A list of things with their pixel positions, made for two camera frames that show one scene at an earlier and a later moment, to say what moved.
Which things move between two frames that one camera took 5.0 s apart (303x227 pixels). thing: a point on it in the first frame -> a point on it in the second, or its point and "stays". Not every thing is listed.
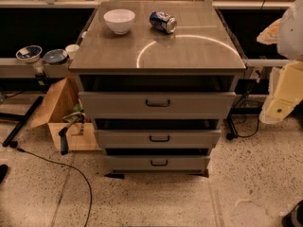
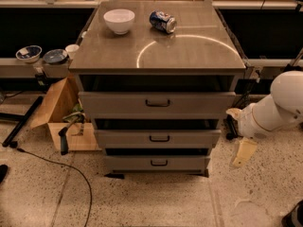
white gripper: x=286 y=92 -> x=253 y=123
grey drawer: x=158 y=138 stays
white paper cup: x=72 y=49 stays
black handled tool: x=63 y=138 stays
